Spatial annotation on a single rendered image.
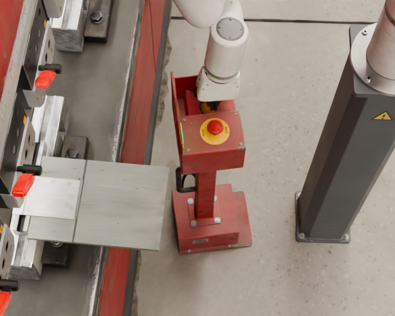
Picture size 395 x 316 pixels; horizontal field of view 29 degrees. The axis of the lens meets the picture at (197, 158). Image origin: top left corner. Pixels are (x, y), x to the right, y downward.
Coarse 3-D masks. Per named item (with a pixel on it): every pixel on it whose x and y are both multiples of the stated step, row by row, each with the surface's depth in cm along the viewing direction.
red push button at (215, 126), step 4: (212, 120) 184; (216, 120) 184; (208, 124) 184; (212, 124) 184; (216, 124) 184; (220, 124) 184; (208, 128) 184; (212, 128) 183; (216, 128) 183; (220, 128) 183; (212, 132) 183; (216, 132) 183; (220, 132) 183
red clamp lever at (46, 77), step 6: (42, 66) 138; (48, 66) 137; (54, 66) 137; (60, 66) 137; (42, 72) 133; (48, 72) 134; (54, 72) 135; (60, 72) 138; (36, 78) 131; (42, 78) 131; (48, 78) 132; (54, 78) 135; (36, 84) 130; (42, 84) 130; (48, 84) 131
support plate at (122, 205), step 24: (48, 168) 158; (72, 168) 158; (96, 168) 158; (120, 168) 158; (144, 168) 158; (168, 168) 158; (96, 192) 155; (120, 192) 156; (144, 192) 156; (96, 216) 153; (120, 216) 153; (144, 216) 153; (48, 240) 151; (96, 240) 151; (120, 240) 151; (144, 240) 151
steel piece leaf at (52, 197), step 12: (36, 180) 156; (48, 180) 156; (60, 180) 156; (72, 180) 156; (36, 192) 155; (48, 192) 155; (60, 192) 155; (72, 192) 155; (36, 204) 154; (48, 204) 154; (60, 204) 154; (72, 204) 154; (48, 216) 153; (60, 216) 153; (72, 216) 153
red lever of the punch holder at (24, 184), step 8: (16, 168) 129; (24, 168) 129; (32, 168) 129; (40, 168) 129; (24, 176) 125; (32, 176) 126; (16, 184) 123; (24, 184) 123; (32, 184) 126; (16, 192) 122; (24, 192) 122
